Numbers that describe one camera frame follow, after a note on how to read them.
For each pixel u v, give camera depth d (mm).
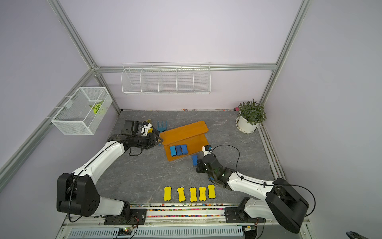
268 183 474
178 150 943
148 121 1113
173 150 943
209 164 641
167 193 792
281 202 419
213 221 736
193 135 894
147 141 750
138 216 738
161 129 1090
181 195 789
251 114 913
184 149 944
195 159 875
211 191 808
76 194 417
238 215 653
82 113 829
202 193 789
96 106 809
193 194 789
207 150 752
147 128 790
